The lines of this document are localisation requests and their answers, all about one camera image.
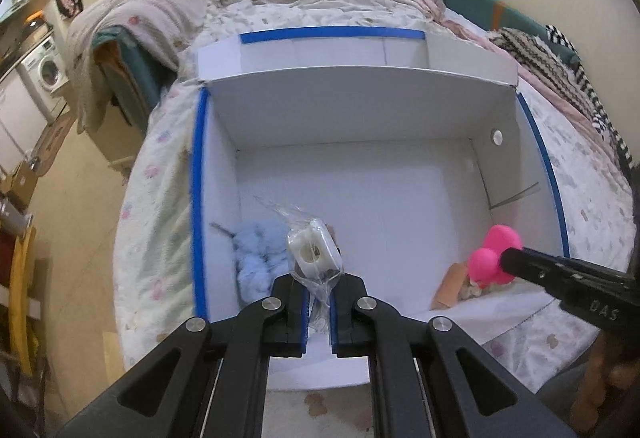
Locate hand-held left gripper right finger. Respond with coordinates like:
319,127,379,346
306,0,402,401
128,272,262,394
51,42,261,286
327,274,581,438

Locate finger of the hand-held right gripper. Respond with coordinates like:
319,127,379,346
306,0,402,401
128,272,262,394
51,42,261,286
504,267,640,302
500,246,640,287

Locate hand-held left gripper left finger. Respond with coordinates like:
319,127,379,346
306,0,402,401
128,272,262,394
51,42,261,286
55,274,311,438

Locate pink soft toy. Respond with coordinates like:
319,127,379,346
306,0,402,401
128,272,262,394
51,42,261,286
467,225,524,289

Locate light blue fluffy toy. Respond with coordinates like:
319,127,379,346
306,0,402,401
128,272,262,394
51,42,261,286
231,220,296,305

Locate white toy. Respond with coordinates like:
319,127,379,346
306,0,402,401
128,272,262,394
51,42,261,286
255,195,346,334

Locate brown wooden block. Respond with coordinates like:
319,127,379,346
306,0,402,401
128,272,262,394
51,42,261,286
431,263,468,310

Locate blue and white cardboard box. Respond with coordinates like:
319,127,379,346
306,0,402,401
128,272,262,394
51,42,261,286
191,25,572,391

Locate person's right hand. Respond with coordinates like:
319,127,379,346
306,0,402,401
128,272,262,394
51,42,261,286
582,333,640,419

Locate person's grey pants leg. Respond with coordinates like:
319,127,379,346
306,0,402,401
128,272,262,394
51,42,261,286
537,353,608,429

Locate black and white striped cloth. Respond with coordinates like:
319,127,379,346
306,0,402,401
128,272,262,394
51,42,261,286
545,24,633,169

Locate bed with floral sheet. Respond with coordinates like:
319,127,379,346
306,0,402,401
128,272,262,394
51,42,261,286
114,0,638,369

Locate patterned knit blanket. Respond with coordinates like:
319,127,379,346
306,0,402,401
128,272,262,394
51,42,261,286
487,27,601,119

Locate teal headboard cushion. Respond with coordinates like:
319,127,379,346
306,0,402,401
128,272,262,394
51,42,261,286
445,0,581,64

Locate brown cardboard box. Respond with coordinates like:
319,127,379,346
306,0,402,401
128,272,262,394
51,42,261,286
0,158,41,209

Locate grey floral duvet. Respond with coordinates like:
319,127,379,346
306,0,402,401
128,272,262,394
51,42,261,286
67,0,308,134

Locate white washing machine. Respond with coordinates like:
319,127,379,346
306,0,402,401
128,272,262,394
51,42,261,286
20,32,68,121

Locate white floor cabinet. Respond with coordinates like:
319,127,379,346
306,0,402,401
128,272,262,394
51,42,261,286
0,73,38,169

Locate yellow wooden frame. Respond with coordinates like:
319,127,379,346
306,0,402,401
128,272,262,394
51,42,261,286
7,225,41,376

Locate teal bed frame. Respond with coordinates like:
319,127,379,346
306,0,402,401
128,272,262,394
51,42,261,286
92,25,178,141

